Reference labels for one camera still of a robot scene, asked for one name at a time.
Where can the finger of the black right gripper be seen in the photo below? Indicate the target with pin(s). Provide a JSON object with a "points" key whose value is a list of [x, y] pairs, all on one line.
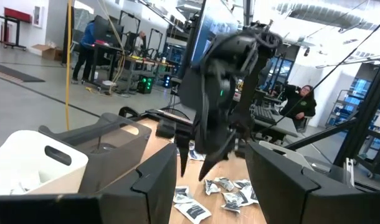
{"points": [[183, 149], [216, 158]]}

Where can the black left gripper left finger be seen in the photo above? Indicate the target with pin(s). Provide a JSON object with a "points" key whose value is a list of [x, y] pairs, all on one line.
{"points": [[146, 186]]}

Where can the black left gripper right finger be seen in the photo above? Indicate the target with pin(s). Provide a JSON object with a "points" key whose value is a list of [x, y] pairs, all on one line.
{"points": [[289, 193]]}

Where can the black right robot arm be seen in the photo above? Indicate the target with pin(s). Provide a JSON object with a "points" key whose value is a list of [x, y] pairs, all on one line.
{"points": [[236, 49]]}

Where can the black perforated bar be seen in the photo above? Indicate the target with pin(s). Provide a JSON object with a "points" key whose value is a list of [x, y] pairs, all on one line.
{"points": [[168, 115]]}

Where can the black keyboard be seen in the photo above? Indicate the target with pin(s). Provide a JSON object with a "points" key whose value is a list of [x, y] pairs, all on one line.
{"points": [[263, 114]]}

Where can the grey desk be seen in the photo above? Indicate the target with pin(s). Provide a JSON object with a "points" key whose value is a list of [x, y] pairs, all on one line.
{"points": [[286, 126]]}

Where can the computer tower blue lights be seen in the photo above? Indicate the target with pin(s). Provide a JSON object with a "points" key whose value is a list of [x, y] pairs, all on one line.
{"points": [[167, 81]]}

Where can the computer tower green lights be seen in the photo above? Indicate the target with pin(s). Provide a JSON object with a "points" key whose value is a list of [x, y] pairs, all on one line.
{"points": [[145, 84]]}

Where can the person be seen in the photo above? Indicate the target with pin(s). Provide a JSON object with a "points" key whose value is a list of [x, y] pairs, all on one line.
{"points": [[297, 104], [141, 39], [84, 46]]}

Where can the wooden top desk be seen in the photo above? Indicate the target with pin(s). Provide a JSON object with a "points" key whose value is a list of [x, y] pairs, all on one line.
{"points": [[146, 62]]}

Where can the black rolling table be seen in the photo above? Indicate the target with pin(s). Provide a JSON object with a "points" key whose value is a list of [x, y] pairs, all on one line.
{"points": [[377, 155]]}

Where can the metal shelf rack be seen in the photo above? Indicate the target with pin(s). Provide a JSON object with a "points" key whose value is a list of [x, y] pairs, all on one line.
{"points": [[345, 109]]}

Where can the white plastic bin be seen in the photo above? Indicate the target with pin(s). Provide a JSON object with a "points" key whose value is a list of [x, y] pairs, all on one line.
{"points": [[28, 146]]}

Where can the black desk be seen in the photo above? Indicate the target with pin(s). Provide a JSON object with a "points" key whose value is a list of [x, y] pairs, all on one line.
{"points": [[106, 48]]}

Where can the black monitor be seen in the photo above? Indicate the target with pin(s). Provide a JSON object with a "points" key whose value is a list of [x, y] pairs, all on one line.
{"points": [[107, 31]]}

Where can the brown cardboard box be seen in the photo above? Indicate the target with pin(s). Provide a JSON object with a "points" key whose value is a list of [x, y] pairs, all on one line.
{"points": [[46, 52]]}

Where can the black floor mat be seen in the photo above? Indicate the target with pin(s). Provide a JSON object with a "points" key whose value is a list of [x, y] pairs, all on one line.
{"points": [[12, 73]]}

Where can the red topped black cart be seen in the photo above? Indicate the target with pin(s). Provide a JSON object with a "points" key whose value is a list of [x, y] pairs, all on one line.
{"points": [[17, 15]]}

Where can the silver metal bracket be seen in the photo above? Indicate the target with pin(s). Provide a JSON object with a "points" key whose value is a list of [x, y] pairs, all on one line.
{"points": [[349, 171]]}

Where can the black frame stand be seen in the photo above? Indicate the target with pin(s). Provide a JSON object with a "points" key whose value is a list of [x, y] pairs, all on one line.
{"points": [[149, 40], [121, 31]]}

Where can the silver ventilation duct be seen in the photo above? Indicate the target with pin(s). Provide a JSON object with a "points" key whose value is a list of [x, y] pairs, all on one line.
{"points": [[333, 14]]}

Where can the white wall cabinet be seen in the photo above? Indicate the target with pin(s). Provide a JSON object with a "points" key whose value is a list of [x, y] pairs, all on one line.
{"points": [[37, 15]]}

